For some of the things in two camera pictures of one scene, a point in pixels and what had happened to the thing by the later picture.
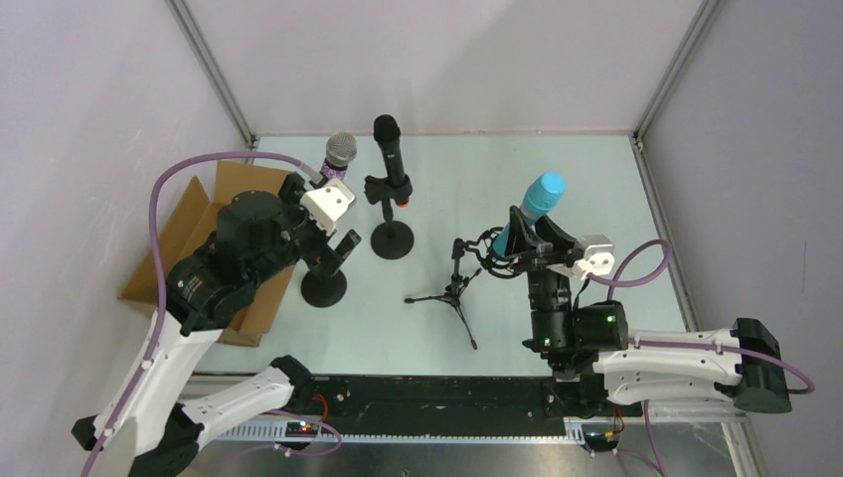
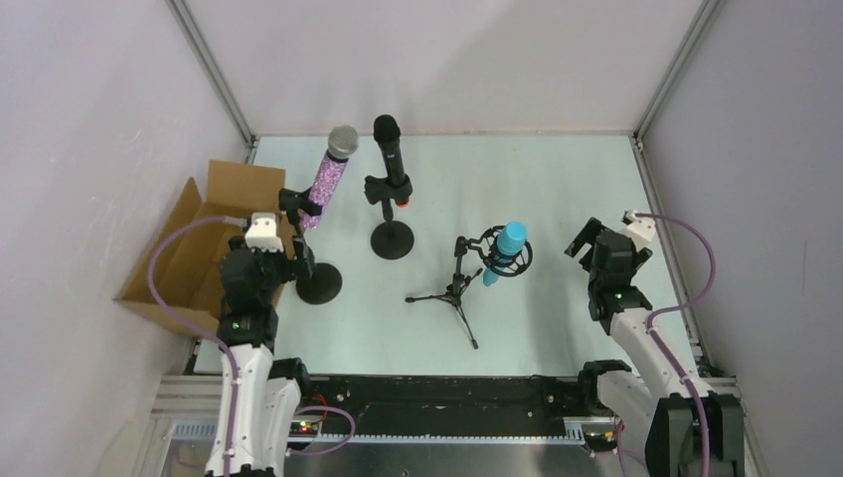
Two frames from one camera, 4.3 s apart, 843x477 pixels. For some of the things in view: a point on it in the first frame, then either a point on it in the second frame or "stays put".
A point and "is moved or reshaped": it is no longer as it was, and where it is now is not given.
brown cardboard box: (195, 221) stays put
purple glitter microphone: (341, 148) stays put
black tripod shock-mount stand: (483, 250) stays put
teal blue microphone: (538, 202) is moved or reshaped
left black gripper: (315, 238) to (289, 246)
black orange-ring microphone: (387, 131) stays put
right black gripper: (539, 259) to (593, 242)
